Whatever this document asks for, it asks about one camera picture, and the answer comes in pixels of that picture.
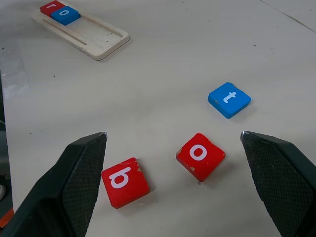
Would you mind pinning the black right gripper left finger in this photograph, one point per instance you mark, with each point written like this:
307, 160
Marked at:
61, 192

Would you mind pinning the orange black floor stand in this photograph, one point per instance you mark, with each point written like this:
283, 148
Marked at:
5, 218

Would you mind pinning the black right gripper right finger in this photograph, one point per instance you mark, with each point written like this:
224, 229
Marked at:
284, 182

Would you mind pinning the blue letter o tile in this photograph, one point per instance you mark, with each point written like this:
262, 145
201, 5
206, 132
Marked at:
65, 15

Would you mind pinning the red letter r tile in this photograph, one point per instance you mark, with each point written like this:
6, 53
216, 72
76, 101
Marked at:
47, 8

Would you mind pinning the white wooden letter tray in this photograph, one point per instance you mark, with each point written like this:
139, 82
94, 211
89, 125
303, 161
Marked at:
98, 37

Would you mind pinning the red letter o tile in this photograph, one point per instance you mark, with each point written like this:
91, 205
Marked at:
200, 158

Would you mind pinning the red letter b tile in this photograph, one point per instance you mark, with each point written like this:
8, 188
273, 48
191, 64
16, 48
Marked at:
124, 184

